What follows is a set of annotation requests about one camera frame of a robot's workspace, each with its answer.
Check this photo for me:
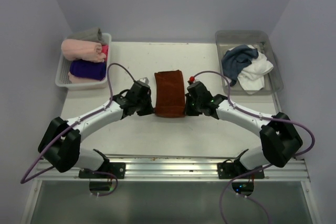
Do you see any brown rust towel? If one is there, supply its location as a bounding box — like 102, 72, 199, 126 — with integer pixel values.
154, 70, 185, 118

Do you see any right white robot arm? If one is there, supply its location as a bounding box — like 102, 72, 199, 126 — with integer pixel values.
185, 81, 303, 178

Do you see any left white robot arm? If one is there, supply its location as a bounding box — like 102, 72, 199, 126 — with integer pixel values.
38, 81, 154, 178

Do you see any purple rolled towel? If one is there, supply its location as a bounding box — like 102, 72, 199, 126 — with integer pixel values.
69, 60, 107, 81

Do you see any blue grey towel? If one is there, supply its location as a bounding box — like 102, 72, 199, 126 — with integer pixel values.
221, 45, 259, 87

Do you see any white crumpled towel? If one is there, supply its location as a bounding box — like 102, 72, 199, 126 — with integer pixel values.
237, 45, 274, 94

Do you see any hot pink rolled towel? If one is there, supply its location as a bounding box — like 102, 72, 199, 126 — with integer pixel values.
101, 45, 109, 62

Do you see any clear plastic bin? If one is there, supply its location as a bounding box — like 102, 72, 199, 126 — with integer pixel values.
215, 30, 284, 95

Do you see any pale pink lower towel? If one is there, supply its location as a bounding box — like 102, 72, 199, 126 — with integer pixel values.
68, 72, 105, 84

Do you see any grey rolled towel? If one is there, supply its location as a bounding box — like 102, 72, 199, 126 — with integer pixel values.
67, 27, 107, 45

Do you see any white plastic basket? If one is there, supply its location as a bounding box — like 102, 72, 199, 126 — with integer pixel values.
55, 33, 111, 90

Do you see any light pink rolled towel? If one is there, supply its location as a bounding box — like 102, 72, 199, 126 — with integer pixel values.
61, 39, 106, 62

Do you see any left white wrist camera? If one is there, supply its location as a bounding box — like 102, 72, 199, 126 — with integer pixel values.
139, 77, 149, 85

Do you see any aluminium mounting rail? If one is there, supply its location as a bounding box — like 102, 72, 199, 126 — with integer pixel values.
36, 155, 308, 182

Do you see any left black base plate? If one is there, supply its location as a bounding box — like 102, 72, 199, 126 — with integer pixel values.
78, 162, 126, 179

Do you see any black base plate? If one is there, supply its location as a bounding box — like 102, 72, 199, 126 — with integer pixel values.
78, 162, 126, 179
217, 157, 265, 179

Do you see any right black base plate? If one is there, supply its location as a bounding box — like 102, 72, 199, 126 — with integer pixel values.
217, 157, 265, 179

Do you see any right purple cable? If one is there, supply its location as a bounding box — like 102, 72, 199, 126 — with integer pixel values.
193, 70, 316, 224

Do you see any purple cable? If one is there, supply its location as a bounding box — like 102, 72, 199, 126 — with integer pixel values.
193, 70, 316, 224
20, 63, 139, 196

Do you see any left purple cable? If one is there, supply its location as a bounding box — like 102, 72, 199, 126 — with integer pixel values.
20, 63, 139, 196

